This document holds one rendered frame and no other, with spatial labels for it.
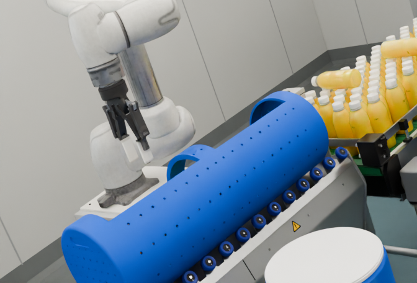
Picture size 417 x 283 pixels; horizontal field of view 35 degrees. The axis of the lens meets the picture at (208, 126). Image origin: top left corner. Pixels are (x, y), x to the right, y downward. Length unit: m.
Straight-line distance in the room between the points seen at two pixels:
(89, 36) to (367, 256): 0.85
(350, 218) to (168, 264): 0.82
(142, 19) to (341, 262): 0.77
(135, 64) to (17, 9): 2.57
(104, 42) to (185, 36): 4.06
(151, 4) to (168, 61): 3.84
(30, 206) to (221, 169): 3.01
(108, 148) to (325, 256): 1.05
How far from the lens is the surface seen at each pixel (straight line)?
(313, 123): 2.10
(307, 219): 2.11
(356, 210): 2.34
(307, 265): 1.54
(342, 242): 1.59
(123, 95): 1.73
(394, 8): 6.83
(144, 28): 1.70
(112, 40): 1.69
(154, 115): 2.34
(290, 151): 2.01
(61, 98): 4.88
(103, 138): 2.34
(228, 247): 1.89
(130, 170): 2.38
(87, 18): 1.69
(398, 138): 2.43
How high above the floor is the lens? 1.81
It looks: 16 degrees down
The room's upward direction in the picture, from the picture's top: 20 degrees counter-clockwise
